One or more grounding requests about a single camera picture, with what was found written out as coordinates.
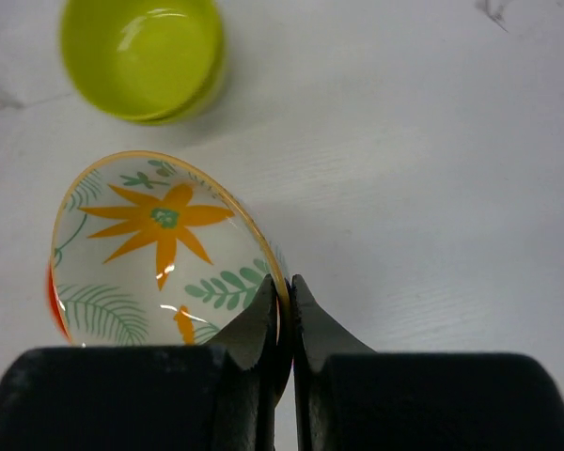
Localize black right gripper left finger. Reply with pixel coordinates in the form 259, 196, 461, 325
0, 277, 277, 450

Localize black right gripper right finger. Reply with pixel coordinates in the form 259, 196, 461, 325
290, 275, 564, 450

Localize patterned beige bowl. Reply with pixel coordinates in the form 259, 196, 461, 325
49, 150, 292, 392

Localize orange bowl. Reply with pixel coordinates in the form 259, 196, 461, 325
46, 266, 71, 344

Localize lime green bowl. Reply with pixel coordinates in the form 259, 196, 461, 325
59, 0, 225, 122
135, 42, 228, 126

